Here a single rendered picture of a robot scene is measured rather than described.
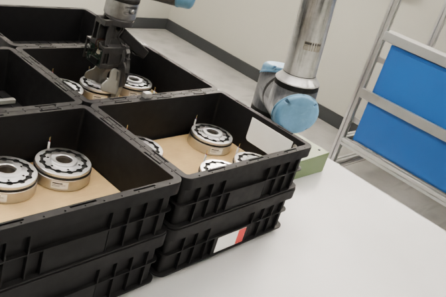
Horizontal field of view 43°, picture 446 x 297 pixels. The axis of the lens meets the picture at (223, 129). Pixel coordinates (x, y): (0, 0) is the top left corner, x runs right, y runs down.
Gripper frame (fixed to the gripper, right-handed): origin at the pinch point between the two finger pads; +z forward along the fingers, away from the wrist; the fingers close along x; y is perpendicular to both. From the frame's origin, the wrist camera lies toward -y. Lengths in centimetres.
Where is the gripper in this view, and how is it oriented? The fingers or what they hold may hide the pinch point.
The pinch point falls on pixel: (107, 93)
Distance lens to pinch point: 143.2
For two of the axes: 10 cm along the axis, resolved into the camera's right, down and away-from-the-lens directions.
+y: -6.6, 1.1, -7.4
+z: -3.0, 8.6, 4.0
